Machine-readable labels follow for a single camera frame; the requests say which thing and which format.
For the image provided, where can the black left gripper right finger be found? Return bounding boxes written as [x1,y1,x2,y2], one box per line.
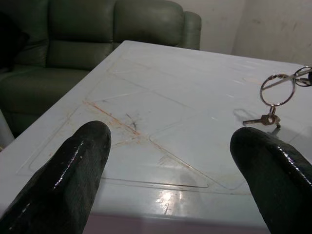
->
[230,128,312,234]

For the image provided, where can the black cushion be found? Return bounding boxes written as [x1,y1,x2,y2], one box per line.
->
[0,12,29,73]

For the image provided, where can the large silver ring with keys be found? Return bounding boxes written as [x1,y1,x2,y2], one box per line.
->
[242,65,312,129]

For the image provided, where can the green leather sofa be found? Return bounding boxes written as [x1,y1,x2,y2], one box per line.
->
[0,0,202,139]

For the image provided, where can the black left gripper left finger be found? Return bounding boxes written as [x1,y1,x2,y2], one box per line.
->
[0,120,112,234]

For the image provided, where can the white plastic table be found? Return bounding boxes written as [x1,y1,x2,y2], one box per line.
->
[0,40,312,234]

